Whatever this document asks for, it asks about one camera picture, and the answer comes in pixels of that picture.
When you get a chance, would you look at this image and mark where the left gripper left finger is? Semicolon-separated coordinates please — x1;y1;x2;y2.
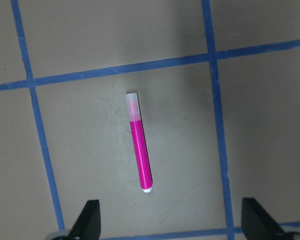
68;199;101;240

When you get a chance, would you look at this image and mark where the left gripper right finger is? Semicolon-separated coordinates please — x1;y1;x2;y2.
241;197;286;240

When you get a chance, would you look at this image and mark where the pink highlighter pen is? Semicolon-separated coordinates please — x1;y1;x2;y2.
125;92;153;194

